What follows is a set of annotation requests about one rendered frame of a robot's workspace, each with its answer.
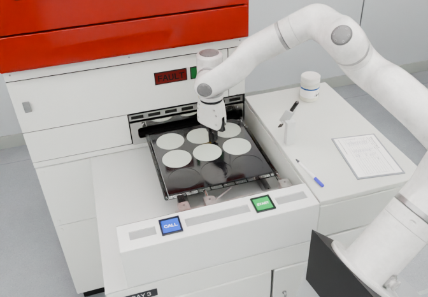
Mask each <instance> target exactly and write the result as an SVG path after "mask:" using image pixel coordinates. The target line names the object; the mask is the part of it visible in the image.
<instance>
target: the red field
mask: <svg viewBox="0 0 428 297"><path fill-rule="evenodd" d="M155 79H156V84H160V83H167V82H174V81H179V80H186V79H187V78H186V70H185V69H182V70H178V71H170V72H166V73H158V74H155Z"/></svg>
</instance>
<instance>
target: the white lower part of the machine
mask: <svg viewBox="0 0 428 297"><path fill-rule="evenodd" d="M130 150H133V149H130ZM124 151H127V150H124ZM120 152H123V151H120ZM114 153H117V152H114ZM114 153H111V154H114ZM105 155H107V154H105ZM101 156H104V155H101ZM95 157H98V156H95ZM90 158H91V157H88V158H85V159H79V160H75V161H69V162H65V163H59V164H53V165H49V166H43V167H39V168H36V173H37V176H38V179H39V182H40V185H41V188H42V190H43V194H44V196H45V199H46V203H47V205H48V209H49V211H50V215H51V217H52V220H53V224H54V226H55V230H56V232H57V235H58V237H59V241H60V243H61V247H62V250H63V253H64V256H65V258H66V262H67V264H68V268H69V271H70V274H71V277H72V279H73V282H74V285H75V288H76V292H77V293H78V294H79V293H83V294H84V297H86V296H90V295H93V294H98V293H102V292H105V290H104V279H103V267H102V261H101V250H100V244H99V233H98V226H97V215H96V204H95V197H94V186H93V180H92V169H91V163H90Z"/></svg>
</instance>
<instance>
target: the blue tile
mask: <svg viewBox="0 0 428 297"><path fill-rule="evenodd" d="M160 223H161V226H162V230H163V233H168V232H171V231H176V230H179V229H181V228H180V224H179V222H178V218H174V219H169V220H166V221H161V222H160Z"/></svg>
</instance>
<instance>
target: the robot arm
mask: <svg viewBox="0 0 428 297"><path fill-rule="evenodd" d="M308 40H313V41H316V42H317V43H318V44H319V45H321V46H322V47H323V48H324V49H325V50H326V51H327V52H328V54H329V55H330V56H331V57H332V58H333V59H334V60H335V62H336V63H337V65H338V66H339V67H340V68H341V70H342V71H343V72H344V73H345V74H346V75H347V77H349V78H350V79H351V80H352V81H353V82H354V83H355V84H357V85H358V86H359V87H360V88H361V89H363V90H364V91H366V92H367V93H368V94H369V95H370V96H372V97H373V98H375V99H376V100H377V101H378V102H379V103H380V104H381V105H382V106H383V107H384V108H386V109H387V110H388V111H389V112H390V113H391V114H392V115H393V116H394V117H395V118H396V119H397V120H398V121H399V122H401V123H402V124H403V125H404V126H405V127H406V128H407V129H408V130H409V131H410V132H411V133H412V134H413V135H414V137H415V138H416V139H417V140H418V141H419V142H420V143H421V144H422V145H423V146H424V147H425V148H426V149H427V152H426V153H425V155H424V156H423V158H422V160H421V161H420V163H419V164H418V166H417V168H416V170H415V171H414V173H413V174H412V176H411V178H410V179H409V180H408V181H407V183H406V184H405V185H404V186H403V187H402V188H401V190H400V191H399V192H398V193H397V194H396V195H395V196H394V197H393V198H392V199H391V200H390V202H389V203H388V204H387V205H386V206H385V208H383V210H382V211H381V212H380V213H379V214H378V215H377V216H376V217H375V218H374V219H373V220H372V221H371V223H370V224H369V225H368V226H367V227H366V228H365V230H364V231H363V232H362V233H361V234H360V235H359V236H358V237H357V238H356V239H355V240H354V241H353V243H352V244H351V245H350V246H349V247H348V246H346V245H345V244H343V243H341V242H339V241H337V240H334V241H333V242H332V243H331V247H332V249H333V250H334V252H335V253H336V255H337V256H338V257H339V258H340V260H342V262H343V263H344V264H345V265H346V266H347V267H348V268H349V269H350V270H351V271H352V272H353V273H354V274H355V275H356V276H357V277H358V278H359V279H361V281H363V283H365V284H366V285H367V286H368V287H370V288H371V289H372V290H373V291H374V292H376V293H377V294H379V295H380V296H381V297H398V295H397V293H396V292H395V290H396V289H397V288H398V287H399V286H400V285H401V282H400V281H397V276H398V275H399V274H400V273H401V272H402V271H403V270H404V269H405V268H406V266H407V265H408V264H409V263H410V262H411V261H412V260H413V259H414V258H415V257H416V256H417V254H418V253H419V252H420V251H421V250H422V249H423V248H424V247H425V246H426V245H427V244H428V89H427V88H426V87H425V86H424V85H422V84H421V83H420V82H419V81H418V80H417V79H416V78H414V77H413V76H412V75H411V74H409V73H408V72H407V71H405V70H404V69H403V68H401V67H399V66H397V65H395V64H393V63H391V62H390V61H388V60H386V59H384V58H383V57H382V56H381V55H380V54H379V53H378V52H377V51H376V50H375V49H374V48H373V46H372V45H371V43H370V41H369V40H368V38H367V36H366V34H365V32H364V31H363V30H362V28H361V27H360V26H359V24H358V23H356V21H354V20H353V19H352V18H350V17H349V16H347V15H342V14H340V13H338V12H337V11H336V10H334V9H333V8H331V7H329V6H327V5H325V4H320V3H315V4H310V5H307V6H305V7H304V8H301V9H300V10H297V11H295V12H294V13H292V14H290V15H288V16H286V17H285V18H283V19H281V20H279V21H277V22H275V23H274V24H271V25H270V26H268V27H266V28H264V29H263V30H261V31H259V32H257V33H255V34H253V35H251V36H250V37H248V38H247V39H245V40H244V41H242V42H241V43H240V44H239V46H238V47H237V49H235V51H234V52H233V53H232V54H231V55H230V56H229V57H228V58H227V59H226V60H225V61H224V62H223V55H222V52H221V51H219V50H216V49H211V48H209V49H204V50H201V51H199V52H198V53H197V54H196V65H197V76H196V79H195V81H194V91H195V93H196V94H197V95H198V96H199V99H198V102H197V120H198V122H199V123H201V124H203V125H205V126H206V130H207V132H208V139H209V142H211V143H213V142H215V141H217V140H218V131H220V132H224V131H225V125H226V111H225V104H224V100H223V97H224V92H225V91H227V90H229V89H230V88H232V87H234V86H235V85H237V84H239V83H240V82H241V81H242V80H244V79H245V78H246V77H247V76H248V75H249V74H250V73H251V72H252V71H253V69H254V68H255V67H256V66H258V65H259V64H261V63H262V62H264V61H267V60H269V59H271V58H273V57H275V56H277V55H279V54H281V53H283V52H285V51H287V50H290V49H291V48H294V47H295V46H298V45H299V44H301V43H304V42H305V41H308Z"/></svg>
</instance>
